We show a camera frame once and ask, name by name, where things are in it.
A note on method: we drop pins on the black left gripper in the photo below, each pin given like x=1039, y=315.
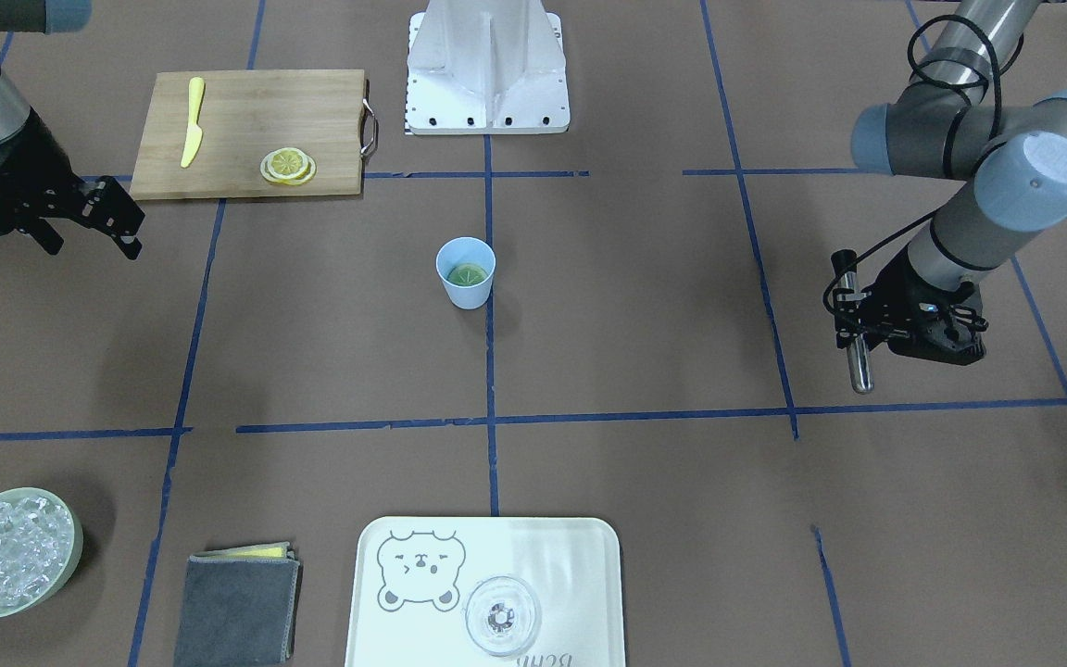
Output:
x=892, y=289

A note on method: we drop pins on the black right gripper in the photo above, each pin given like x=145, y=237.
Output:
x=36, y=165

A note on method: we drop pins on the steel muddler black tip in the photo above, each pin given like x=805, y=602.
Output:
x=858, y=353

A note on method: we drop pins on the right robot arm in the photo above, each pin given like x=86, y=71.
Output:
x=45, y=17

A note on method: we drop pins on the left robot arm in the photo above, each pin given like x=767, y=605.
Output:
x=952, y=122

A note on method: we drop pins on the lemon slices on board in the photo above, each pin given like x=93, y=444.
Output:
x=287, y=166

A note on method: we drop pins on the light blue plastic cup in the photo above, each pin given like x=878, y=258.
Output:
x=466, y=249

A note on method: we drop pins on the yellow plastic knife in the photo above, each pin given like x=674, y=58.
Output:
x=193, y=133

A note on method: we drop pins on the wooden cutting board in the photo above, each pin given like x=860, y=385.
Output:
x=245, y=115

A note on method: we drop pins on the green bowl of ice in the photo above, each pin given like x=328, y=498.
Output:
x=41, y=544

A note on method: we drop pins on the grey folded cloth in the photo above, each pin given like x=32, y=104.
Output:
x=239, y=606

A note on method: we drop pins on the cream bear tray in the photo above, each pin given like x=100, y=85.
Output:
x=413, y=577

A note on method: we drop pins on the clear wine glass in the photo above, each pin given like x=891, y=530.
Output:
x=503, y=616

